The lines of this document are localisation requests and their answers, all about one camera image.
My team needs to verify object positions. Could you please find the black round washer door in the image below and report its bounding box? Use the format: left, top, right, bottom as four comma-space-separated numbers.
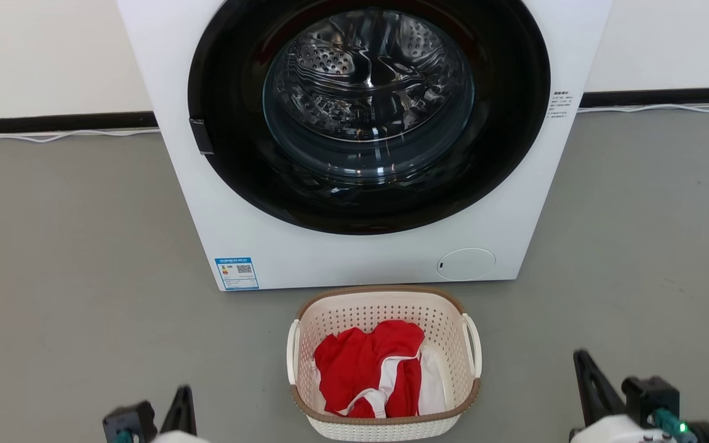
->
187, 0, 552, 236

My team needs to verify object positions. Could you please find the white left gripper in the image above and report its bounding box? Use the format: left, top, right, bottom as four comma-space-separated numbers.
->
150, 386, 210, 443

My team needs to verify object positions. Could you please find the blue energy label sticker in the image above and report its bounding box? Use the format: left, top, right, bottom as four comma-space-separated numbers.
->
215, 257, 260, 291

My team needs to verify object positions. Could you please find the white cloth garment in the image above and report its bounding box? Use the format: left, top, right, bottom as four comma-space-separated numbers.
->
417, 345, 449, 416

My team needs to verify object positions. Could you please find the cream perforated laundry basket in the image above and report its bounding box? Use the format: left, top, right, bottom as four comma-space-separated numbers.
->
286, 284, 483, 442

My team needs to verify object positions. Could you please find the round white filter cover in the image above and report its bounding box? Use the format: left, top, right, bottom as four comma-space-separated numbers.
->
436, 248, 497, 282

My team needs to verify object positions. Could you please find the white floor cable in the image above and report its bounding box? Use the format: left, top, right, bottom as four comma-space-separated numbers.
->
0, 127, 161, 143

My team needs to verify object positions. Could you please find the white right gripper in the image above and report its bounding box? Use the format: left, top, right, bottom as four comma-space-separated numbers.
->
569, 349, 678, 443

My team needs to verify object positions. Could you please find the small text sticker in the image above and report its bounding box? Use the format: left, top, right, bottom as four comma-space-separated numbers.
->
548, 91, 577, 119

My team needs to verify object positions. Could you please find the white front-load washing machine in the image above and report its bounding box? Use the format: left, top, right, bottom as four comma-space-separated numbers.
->
116, 0, 614, 292

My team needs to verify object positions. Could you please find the red garment with white trim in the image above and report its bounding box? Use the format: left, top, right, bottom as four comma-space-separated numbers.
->
313, 320, 426, 419

